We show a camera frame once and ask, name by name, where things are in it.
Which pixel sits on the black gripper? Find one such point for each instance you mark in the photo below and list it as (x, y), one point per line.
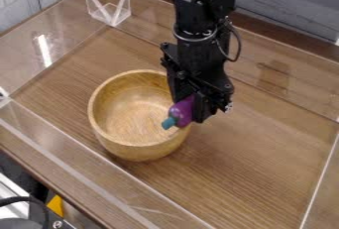
(195, 65)

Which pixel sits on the purple toy eggplant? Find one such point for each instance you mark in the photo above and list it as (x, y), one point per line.
(179, 114)

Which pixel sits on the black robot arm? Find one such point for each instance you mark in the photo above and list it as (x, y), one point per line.
(202, 19)

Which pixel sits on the brown wooden bowl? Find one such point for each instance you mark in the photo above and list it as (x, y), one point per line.
(126, 110)

